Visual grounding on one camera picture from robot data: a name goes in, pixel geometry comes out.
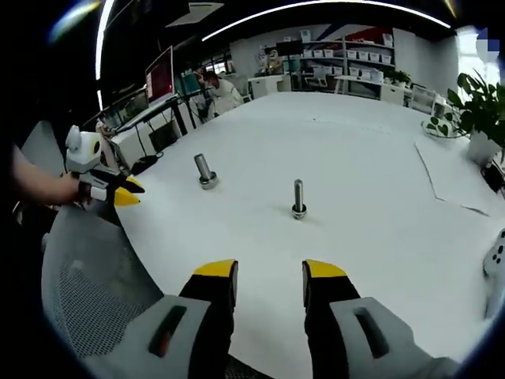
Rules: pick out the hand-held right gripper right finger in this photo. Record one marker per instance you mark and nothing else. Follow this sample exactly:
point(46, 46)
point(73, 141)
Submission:
point(327, 296)

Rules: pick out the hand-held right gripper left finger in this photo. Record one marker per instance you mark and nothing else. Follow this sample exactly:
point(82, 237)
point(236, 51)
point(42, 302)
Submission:
point(213, 300)

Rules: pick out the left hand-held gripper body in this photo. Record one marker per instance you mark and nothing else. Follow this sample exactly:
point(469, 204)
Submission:
point(83, 152)

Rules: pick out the large threaded steel stud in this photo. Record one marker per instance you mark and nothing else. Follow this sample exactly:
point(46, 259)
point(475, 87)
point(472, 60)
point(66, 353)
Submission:
point(205, 167)

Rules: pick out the small threaded steel stud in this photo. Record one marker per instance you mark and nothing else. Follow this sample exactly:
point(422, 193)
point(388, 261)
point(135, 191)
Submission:
point(298, 193)

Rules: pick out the grey side desk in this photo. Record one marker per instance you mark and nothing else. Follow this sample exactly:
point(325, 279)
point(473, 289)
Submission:
point(134, 114)

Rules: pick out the grey mesh office chair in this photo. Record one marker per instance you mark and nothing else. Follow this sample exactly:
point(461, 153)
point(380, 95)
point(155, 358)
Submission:
point(98, 284)

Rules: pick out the straight ceiling light strip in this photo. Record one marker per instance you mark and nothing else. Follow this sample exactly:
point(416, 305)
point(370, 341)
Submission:
point(103, 47)

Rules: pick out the computer monitor with red screen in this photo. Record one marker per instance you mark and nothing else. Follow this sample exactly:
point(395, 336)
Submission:
point(159, 75)

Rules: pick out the white game controller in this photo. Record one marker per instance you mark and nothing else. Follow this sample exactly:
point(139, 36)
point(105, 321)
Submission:
point(496, 268)

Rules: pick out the white paper sheet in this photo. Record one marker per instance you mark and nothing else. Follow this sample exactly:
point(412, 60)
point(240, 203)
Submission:
point(450, 173)

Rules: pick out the small plant in glass bowl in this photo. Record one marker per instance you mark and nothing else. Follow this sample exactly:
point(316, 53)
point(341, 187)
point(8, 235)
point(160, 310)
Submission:
point(442, 126)

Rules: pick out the small green plant on cabinet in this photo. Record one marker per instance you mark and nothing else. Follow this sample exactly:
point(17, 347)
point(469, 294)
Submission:
point(397, 77)

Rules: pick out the shelf with white bins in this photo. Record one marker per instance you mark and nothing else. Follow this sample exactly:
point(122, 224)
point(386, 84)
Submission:
point(347, 55)

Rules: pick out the large potted green plant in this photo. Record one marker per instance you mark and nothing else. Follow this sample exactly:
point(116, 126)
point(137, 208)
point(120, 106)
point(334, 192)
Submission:
point(485, 106)

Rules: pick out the curved ceiling light strip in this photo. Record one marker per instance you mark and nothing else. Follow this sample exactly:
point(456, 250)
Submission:
point(315, 10)

